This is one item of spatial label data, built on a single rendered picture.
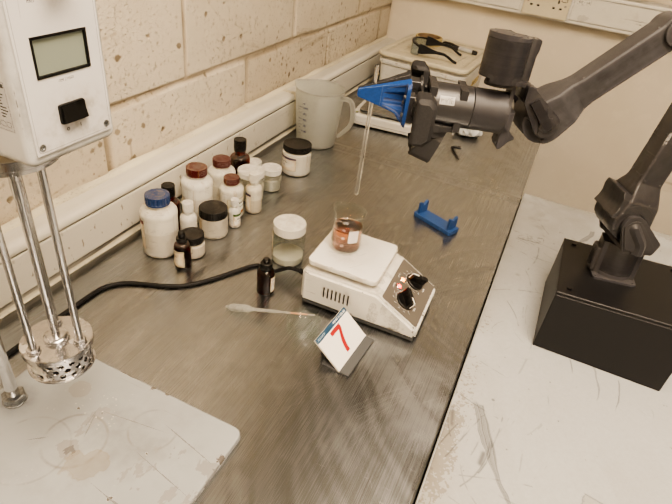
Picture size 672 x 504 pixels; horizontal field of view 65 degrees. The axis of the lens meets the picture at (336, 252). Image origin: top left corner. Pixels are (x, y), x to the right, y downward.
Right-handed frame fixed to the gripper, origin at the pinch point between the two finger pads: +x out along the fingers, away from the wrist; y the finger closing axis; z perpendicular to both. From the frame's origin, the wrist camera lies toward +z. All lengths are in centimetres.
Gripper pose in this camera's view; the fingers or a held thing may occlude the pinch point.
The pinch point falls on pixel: (382, 94)
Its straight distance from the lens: 76.3
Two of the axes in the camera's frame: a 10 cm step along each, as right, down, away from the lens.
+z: -1.2, 8.1, 5.7
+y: 0.8, -5.7, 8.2
